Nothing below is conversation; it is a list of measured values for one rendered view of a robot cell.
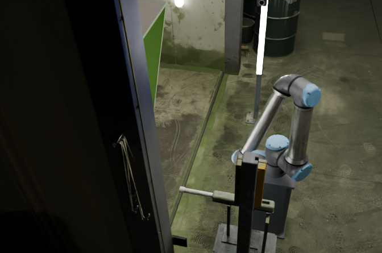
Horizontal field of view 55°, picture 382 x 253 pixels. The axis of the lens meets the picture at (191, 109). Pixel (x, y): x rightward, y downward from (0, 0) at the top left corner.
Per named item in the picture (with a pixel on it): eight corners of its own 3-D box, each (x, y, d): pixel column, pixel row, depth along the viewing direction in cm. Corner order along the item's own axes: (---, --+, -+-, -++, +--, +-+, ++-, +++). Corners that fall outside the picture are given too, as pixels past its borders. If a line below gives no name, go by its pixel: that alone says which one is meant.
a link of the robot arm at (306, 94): (293, 160, 253) (306, 71, 205) (312, 177, 242) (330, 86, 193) (276, 170, 248) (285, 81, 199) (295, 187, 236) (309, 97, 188)
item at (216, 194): (271, 225, 195) (275, 198, 180) (270, 232, 191) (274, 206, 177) (183, 207, 206) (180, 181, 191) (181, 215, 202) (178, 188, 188)
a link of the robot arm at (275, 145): (275, 146, 265) (278, 129, 254) (293, 161, 254) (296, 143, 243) (259, 156, 260) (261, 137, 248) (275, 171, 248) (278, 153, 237)
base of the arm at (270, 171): (288, 160, 268) (290, 150, 262) (286, 179, 254) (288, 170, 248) (262, 156, 273) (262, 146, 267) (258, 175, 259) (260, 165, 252)
